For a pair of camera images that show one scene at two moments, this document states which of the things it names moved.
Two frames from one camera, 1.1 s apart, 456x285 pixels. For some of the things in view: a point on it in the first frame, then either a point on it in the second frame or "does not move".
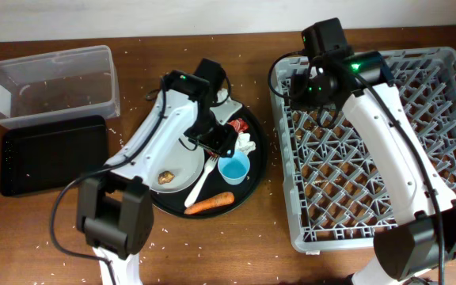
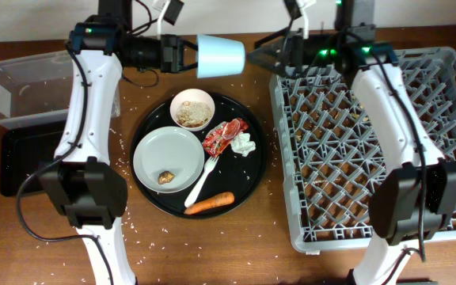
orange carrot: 221,199 does not move
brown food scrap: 165,176 does not move
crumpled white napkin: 244,144 does not move
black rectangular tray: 50,157 does not move
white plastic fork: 196,188 does not move
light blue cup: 233,169 → 218,57
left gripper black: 221,143 → 169,54
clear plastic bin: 62,85 does not move
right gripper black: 298,81 → 292,53
